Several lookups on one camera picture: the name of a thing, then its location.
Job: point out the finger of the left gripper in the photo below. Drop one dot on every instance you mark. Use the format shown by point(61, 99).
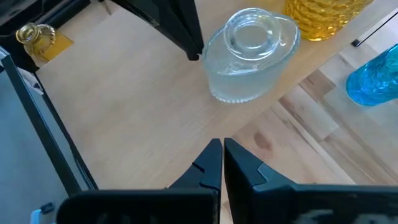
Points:
point(161, 15)
point(189, 25)

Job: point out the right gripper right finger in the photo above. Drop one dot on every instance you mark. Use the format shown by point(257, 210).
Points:
point(255, 202)

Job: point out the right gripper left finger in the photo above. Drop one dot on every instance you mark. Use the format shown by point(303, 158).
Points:
point(186, 205)

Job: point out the clear oval ribbed glass vase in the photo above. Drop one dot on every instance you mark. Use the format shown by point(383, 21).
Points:
point(248, 74)

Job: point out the yellow hobnail textured glass vase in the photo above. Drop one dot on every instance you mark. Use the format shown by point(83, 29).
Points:
point(323, 18)

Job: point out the wooden shelf black metal legs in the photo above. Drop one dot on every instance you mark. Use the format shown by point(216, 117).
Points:
point(124, 109)

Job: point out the small amber spiral glass vase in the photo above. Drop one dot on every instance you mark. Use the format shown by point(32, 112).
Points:
point(37, 40)

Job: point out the blue cylindrical textured glass vase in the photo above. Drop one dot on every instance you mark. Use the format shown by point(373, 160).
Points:
point(376, 81)

